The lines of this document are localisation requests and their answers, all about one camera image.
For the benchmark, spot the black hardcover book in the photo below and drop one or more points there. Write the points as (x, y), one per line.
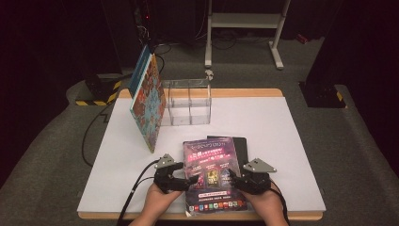
(241, 150)

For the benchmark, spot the small white floor object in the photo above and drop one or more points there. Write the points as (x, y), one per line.
(209, 74)

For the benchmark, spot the person's right hand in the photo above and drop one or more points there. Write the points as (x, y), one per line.
(266, 204)

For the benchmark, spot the person's left hand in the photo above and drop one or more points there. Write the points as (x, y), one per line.
(160, 202)

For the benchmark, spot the dark blue picture book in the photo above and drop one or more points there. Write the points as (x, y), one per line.
(139, 72)

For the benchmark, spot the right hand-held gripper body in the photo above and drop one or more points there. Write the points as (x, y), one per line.
(255, 177)

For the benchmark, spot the black yellow striped stand base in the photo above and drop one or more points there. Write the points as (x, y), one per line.
(100, 91)
(323, 95)

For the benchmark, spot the white metal stand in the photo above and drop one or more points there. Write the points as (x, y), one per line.
(244, 20)

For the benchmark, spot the clear acrylic book rack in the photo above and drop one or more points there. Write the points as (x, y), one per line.
(188, 106)

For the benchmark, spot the white table mat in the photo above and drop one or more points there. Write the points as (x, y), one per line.
(282, 132)

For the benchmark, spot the purple paperback book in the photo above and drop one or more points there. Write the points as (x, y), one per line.
(210, 157)

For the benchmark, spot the sky and grass picture book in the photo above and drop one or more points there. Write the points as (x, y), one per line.
(149, 103)

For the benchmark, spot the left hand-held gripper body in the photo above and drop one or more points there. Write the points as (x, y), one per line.
(164, 175)

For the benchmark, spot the small red object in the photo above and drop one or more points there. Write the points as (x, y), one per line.
(302, 39)

